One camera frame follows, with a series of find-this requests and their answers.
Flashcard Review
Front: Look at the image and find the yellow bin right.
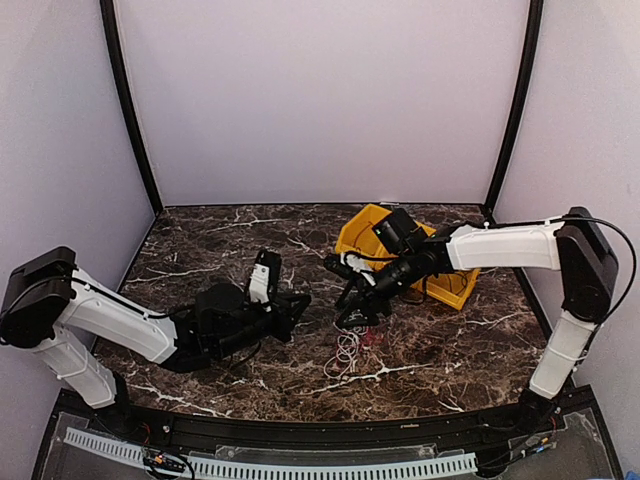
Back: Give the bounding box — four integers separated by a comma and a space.
427, 269, 480, 310

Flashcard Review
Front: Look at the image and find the red cable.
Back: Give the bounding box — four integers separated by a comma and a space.
344, 324, 386, 349

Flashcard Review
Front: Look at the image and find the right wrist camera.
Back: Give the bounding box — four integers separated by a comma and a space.
323, 252, 376, 286

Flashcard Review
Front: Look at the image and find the right black frame post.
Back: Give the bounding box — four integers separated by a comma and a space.
483, 0, 544, 218

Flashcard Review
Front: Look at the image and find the black frame post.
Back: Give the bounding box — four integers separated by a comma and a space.
99, 0, 164, 216
483, 0, 544, 218

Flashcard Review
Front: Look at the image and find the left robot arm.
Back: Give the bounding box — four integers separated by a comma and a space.
1, 247, 311, 436

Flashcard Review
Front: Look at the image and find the yellow bin middle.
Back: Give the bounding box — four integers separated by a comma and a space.
401, 223, 430, 252

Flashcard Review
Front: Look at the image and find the white cable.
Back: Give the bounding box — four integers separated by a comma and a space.
322, 329, 371, 379

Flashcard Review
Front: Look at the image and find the white slotted cable duct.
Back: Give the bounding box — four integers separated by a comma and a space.
64, 427, 477, 479

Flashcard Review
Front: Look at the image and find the yellow bin left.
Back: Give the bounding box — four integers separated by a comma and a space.
335, 204, 391, 258

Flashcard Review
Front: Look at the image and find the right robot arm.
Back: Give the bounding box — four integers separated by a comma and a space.
324, 207, 624, 434

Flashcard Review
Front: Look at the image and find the left black frame post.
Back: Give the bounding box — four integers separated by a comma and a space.
99, 0, 164, 216

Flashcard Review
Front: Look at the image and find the yellow bin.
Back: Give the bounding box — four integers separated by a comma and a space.
335, 204, 391, 258
427, 269, 480, 310
401, 223, 430, 252

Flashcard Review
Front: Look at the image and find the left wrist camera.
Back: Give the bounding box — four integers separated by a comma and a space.
247, 249, 282, 312

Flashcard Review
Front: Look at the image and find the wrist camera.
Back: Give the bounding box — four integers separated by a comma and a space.
323, 252, 376, 286
247, 249, 282, 312

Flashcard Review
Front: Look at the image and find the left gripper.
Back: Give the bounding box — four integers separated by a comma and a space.
214, 291, 310, 359

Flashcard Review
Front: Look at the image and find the black front rail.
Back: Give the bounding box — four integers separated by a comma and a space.
54, 389, 596, 451

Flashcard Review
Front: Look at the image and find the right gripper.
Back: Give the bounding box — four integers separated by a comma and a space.
335, 250, 421, 328

